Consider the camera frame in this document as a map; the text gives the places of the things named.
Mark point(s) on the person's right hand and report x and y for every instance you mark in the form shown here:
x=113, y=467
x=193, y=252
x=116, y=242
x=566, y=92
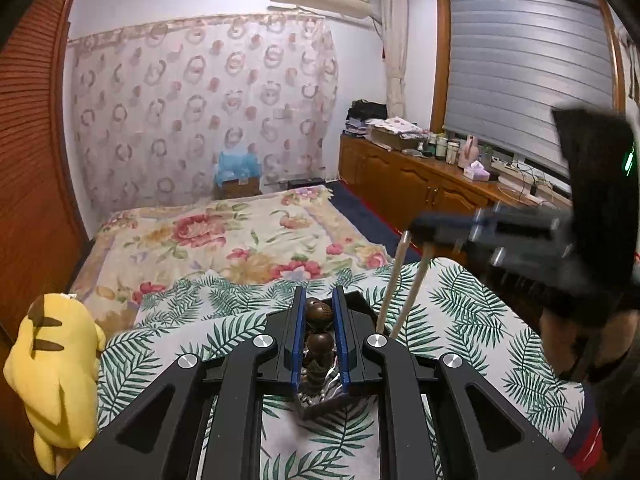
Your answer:
x=560, y=340

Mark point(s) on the white power strip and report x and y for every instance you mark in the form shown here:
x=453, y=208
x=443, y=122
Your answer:
x=510, y=170

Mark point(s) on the blue plastic bag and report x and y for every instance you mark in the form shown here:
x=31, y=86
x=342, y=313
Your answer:
x=237, y=165

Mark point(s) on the row of cosmetic bottles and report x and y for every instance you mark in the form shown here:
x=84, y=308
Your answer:
x=440, y=147

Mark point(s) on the black bag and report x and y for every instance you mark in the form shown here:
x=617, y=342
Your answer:
x=367, y=110

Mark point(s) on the pink vase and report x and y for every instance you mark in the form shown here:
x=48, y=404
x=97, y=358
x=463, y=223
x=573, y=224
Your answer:
x=468, y=150

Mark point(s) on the small brown wooden box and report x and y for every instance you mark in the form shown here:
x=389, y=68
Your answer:
x=237, y=189

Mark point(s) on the green bottle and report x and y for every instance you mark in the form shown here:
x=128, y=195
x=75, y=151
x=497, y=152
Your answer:
x=486, y=155

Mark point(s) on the brown slatted wooden wardrobe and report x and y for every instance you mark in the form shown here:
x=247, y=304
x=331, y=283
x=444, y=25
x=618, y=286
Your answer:
x=35, y=160

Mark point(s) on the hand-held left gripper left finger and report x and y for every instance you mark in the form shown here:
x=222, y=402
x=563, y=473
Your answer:
x=300, y=340

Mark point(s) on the open cardboard box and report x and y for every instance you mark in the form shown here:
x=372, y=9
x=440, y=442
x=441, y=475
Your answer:
x=395, y=140

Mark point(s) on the stack of folded clothes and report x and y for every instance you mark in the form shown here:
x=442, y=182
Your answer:
x=356, y=125

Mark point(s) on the pink tissue pack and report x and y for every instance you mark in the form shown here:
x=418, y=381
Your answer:
x=476, y=172

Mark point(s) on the white floral cloth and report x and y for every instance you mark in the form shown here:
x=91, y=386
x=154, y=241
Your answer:
x=395, y=124

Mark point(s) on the cream side curtain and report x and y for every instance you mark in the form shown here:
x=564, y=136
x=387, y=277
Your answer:
x=395, y=60

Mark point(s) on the floral bed blanket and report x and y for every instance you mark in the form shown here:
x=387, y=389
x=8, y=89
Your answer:
x=225, y=240

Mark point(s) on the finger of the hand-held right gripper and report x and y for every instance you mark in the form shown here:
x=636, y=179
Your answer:
x=530, y=255
x=450, y=227

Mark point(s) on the grey window blind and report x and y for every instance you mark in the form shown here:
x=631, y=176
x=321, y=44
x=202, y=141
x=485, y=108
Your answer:
x=525, y=70

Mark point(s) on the wooden window frame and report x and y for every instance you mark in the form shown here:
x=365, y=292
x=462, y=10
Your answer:
x=439, y=60

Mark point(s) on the brown chocolate balls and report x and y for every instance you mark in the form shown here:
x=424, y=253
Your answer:
x=319, y=344

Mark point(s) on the yellow plush toy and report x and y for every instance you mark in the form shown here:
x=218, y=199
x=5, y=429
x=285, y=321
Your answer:
x=55, y=375

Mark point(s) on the green leaf print cloth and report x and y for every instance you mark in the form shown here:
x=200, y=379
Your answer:
x=475, y=320

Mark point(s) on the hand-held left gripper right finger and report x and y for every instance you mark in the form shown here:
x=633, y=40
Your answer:
x=341, y=340

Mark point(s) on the circle patterned sheer curtain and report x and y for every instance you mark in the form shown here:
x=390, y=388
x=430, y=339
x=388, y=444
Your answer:
x=200, y=110

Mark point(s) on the long wooden cabinet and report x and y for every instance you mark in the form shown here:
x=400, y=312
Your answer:
x=400, y=185

